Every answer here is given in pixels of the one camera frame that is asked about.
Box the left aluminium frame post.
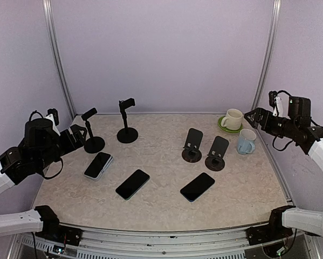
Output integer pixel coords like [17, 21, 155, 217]
[43, 0, 77, 119]

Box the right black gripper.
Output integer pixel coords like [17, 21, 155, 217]
[244, 107, 299, 138]

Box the phone in white case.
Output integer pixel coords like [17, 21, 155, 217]
[84, 152, 113, 181]

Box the right aluminium frame post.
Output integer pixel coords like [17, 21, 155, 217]
[251, 0, 282, 110]

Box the black folding stand left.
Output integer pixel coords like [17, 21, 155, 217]
[182, 128, 203, 163]

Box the front aluminium rail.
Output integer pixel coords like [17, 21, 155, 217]
[9, 221, 322, 259]

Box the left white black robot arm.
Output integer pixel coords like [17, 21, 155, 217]
[0, 115, 87, 240]

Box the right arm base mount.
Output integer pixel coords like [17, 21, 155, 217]
[245, 224, 293, 246]

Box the black folding stand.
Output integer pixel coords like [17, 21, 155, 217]
[182, 128, 203, 163]
[205, 136, 229, 172]

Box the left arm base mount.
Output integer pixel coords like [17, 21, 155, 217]
[36, 224, 83, 246]

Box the cream ceramic mug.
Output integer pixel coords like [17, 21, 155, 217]
[221, 108, 243, 130]

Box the black folding stand right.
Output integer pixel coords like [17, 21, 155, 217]
[205, 136, 229, 172]

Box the black pole phone stand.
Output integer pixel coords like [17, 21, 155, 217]
[81, 107, 105, 154]
[117, 98, 138, 144]

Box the green saucer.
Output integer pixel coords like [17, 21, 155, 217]
[218, 116, 244, 133]

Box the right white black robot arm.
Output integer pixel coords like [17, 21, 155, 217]
[244, 91, 323, 240]

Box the light blue mug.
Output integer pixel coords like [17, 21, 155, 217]
[237, 128, 257, 155]

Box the teal phone black screen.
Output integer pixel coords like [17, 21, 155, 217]
[115, 169, 150, 200]

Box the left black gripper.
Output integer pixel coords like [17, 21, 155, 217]
[37, 124, 87, 170]

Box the blue phone black screen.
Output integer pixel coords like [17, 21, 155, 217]
[180, 172, 215, 202]

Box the aluminium frame post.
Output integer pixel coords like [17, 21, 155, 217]
[251, 0, 282, 110]
[43, 0, 77, 119]

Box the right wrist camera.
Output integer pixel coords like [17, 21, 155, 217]
[269, 91, 283, 117]

